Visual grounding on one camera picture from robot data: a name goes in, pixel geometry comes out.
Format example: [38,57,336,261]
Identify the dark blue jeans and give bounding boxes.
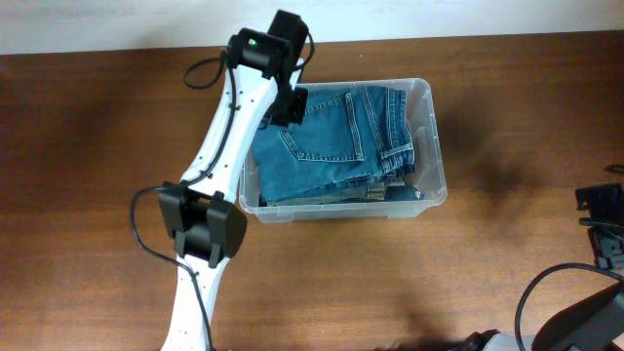
[252,86,415,202]

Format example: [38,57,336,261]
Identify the blue garment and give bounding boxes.
[343,183,425,203]

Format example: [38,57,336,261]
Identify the light blue jeans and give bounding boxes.
[265,177,422,206]

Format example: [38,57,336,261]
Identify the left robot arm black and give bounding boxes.
[157,10,313,350]

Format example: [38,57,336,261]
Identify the clear plastic storage bin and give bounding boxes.
[239,78,448,223]

